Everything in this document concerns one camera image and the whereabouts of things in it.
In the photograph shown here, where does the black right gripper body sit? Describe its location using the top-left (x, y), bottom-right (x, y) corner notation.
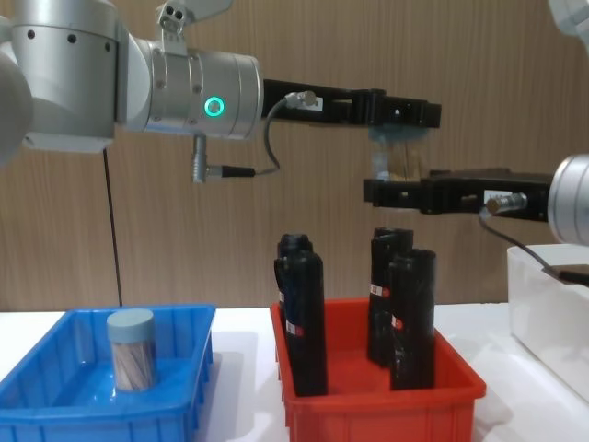
top-left (420, 169), bottom-right (554, 224)

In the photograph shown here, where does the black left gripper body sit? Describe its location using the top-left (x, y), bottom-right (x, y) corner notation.
top-left (261, 78), bottom-right (356, 126)

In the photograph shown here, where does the clear jar with grey-blue lid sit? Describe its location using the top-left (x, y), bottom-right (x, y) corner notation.
top-left (367, 125), bottom-right (430, 181)
top-left (106, 308), bottom-right (158, 393)

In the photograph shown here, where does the black bag roll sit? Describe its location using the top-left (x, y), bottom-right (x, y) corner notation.
top-left (273, 251), bottom-right (329, 398)
top-left (367, 227), bottom-right (414, 368)
top-left (276, 233), bottom-right (315, 300)
top-left (387, 249), bottom-right (437, 392)

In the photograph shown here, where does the white plastic box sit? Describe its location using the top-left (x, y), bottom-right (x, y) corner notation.
top-left (506, 243), bottom-right (589, 402)

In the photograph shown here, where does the red plastic bin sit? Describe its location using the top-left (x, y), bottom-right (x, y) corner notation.
top-left (269, 297), bottom-right (488, 442)

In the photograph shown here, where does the blue plastic bin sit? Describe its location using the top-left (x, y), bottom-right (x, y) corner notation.
top-left (0, 303), bottom-right (218, 442)

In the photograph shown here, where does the dark right gripper cable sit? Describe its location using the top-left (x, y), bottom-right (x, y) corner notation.
top-left (477, 192), bottom-right (589, 283)

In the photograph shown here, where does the grey left gripper cable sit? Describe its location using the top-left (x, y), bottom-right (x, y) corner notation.
top-left (191, 91), bottom-right (324, 185)

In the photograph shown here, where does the thin dark hanging cable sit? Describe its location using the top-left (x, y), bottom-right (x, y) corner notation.
top-left (102, 145), bottom-right (125, 308)

